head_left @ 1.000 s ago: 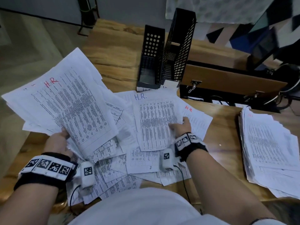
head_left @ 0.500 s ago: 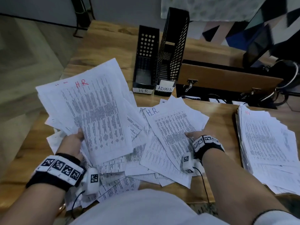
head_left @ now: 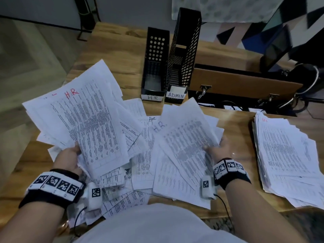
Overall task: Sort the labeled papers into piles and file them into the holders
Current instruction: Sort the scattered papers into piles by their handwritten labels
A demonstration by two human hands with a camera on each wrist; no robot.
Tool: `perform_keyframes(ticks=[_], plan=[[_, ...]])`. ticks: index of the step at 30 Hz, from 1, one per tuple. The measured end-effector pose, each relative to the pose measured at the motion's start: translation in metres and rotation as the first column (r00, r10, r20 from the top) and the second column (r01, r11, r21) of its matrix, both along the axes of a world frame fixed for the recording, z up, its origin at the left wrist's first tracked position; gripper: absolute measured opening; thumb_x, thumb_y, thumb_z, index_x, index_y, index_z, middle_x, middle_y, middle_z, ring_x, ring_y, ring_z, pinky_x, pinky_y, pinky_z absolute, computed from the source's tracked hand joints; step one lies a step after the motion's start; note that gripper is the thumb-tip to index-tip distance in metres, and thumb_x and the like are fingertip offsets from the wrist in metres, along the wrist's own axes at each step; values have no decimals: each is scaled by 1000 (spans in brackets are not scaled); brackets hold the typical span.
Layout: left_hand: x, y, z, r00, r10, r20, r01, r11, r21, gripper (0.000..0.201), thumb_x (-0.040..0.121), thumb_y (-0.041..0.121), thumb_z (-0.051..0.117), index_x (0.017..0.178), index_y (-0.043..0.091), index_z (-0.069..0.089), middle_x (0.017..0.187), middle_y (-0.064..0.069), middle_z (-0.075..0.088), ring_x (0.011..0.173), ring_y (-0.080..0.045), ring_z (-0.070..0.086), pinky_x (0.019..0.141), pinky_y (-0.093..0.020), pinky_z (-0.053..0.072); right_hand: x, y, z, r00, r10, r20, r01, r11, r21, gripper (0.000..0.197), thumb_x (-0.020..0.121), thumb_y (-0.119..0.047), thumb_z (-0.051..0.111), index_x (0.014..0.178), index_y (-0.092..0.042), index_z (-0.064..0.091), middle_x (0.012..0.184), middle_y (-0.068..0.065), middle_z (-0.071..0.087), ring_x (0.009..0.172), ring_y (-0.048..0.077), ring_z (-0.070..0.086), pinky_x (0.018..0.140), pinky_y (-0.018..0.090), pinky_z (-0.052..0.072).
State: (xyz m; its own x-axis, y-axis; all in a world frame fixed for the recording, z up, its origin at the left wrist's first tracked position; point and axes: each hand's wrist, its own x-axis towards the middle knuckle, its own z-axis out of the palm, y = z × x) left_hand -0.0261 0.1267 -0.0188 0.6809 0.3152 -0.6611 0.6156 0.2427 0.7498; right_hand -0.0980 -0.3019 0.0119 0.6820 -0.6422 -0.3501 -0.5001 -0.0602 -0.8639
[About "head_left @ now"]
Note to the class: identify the person's right hand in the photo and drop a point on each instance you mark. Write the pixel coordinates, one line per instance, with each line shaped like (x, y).
(223, 154)

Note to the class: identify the person's left hand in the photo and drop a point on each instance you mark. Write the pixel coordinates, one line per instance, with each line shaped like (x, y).
(65, 159)

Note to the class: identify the person's left thumb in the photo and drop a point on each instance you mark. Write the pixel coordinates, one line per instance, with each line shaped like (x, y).
(77, 148)

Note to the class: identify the person's right thumb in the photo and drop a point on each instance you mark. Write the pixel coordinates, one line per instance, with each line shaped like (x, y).
(211, 149)

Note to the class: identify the small printed paper bundle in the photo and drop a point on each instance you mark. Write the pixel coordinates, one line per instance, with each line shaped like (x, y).
(188, 139)

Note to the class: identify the large printed paper bundle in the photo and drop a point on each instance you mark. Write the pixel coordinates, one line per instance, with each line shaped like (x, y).
(83, 116)

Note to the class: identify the person's left forearm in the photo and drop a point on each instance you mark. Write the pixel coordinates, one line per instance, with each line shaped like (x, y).
(27, 225)

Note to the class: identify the person's right forearm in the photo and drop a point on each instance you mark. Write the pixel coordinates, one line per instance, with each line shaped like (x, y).
(260, 215)

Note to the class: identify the black wristband with marker tags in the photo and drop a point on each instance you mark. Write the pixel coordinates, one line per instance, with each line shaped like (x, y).
(54, 187)
(230, 171)

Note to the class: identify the scattered pile of printed papers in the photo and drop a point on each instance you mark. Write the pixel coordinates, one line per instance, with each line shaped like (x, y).
(144, 172)

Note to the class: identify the neat stack of printed papers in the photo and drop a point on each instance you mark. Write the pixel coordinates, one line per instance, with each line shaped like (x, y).
(286, 159)

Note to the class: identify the person's white shirt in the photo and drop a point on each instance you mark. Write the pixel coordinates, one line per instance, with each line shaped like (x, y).
(157, 225)

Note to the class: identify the tall black mesh file holder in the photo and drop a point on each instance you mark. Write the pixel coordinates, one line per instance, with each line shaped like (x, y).
(184, 53)

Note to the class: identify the short black perforated file holder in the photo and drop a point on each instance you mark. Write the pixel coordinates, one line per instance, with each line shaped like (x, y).
(155, 65)

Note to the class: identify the black monitor screen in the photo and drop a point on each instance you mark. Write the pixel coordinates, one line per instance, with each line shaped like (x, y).
(276, 51)

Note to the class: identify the black metal stand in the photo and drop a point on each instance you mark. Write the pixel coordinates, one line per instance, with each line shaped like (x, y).
(87, 15)

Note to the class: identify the geometric patterned panel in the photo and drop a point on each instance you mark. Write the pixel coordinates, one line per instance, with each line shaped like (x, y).
(255, 12)

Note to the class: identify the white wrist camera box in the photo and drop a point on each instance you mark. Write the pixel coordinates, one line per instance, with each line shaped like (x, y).
(93, 196)
(207, 186)

